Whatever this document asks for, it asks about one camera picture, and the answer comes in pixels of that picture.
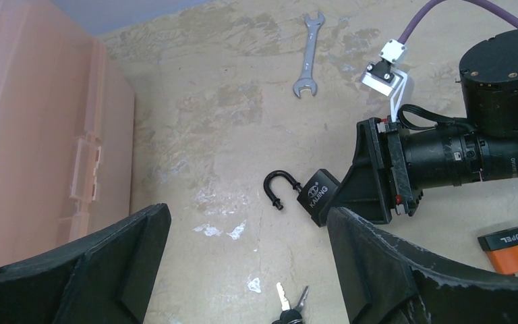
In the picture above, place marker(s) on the pink translucent plastic box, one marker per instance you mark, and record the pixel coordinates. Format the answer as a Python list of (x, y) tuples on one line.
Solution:
[(66, 132)]

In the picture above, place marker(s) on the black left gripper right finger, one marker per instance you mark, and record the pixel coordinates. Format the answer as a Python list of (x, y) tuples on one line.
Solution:
[(386, 279)]

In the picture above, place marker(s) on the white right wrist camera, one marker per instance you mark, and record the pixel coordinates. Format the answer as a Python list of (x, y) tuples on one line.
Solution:
[(385, 77)]

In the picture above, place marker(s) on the orange black padlock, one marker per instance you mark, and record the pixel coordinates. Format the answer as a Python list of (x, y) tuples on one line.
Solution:
[(501, 248)]

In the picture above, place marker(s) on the black key bunch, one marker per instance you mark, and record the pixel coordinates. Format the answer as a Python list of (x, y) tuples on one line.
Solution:
[(290, 315)]

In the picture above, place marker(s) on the silver open-end wrench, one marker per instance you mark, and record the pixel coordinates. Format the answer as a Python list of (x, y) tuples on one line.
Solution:
[(305, 80)]

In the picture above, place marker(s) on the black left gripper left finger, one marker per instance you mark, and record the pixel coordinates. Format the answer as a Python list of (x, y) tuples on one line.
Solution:
[(104, 277)]

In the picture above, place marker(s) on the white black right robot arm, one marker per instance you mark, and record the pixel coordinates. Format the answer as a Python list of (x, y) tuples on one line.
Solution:
[(482, 146)]

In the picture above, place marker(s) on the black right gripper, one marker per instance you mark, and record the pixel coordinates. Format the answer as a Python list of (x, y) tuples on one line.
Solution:
[(366, 189)]

